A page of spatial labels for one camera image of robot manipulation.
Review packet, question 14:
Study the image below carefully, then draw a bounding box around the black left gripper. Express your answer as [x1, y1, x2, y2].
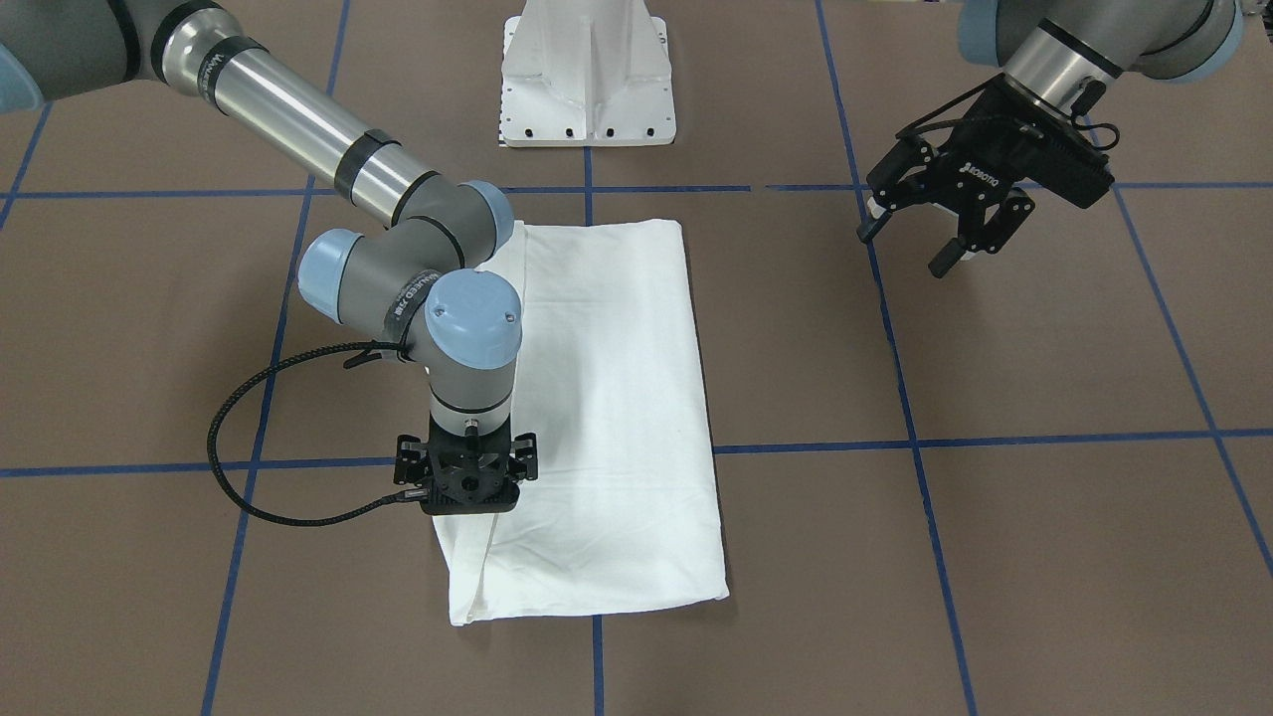
[855, 76, 1044, 279]

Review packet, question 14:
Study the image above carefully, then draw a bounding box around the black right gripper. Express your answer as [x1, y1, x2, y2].
[395, 422, 538, 516]

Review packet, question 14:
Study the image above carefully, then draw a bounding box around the white long-sleeve printed shirt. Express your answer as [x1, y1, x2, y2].
[434, 220, 729, 627]

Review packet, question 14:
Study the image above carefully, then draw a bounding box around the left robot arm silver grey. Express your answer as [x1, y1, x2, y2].
[855, 1, 1244, 276]

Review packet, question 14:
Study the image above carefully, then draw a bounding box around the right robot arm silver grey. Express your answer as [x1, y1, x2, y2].
[3, 1, 538, 527]

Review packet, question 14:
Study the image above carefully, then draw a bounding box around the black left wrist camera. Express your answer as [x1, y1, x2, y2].
[1026, 116, 1114, 209]

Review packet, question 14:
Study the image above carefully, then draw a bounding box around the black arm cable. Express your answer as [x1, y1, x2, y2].
[207, 340, 432, 527]

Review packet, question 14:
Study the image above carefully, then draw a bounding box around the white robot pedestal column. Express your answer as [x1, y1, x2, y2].
[496, 1, 677, 148]

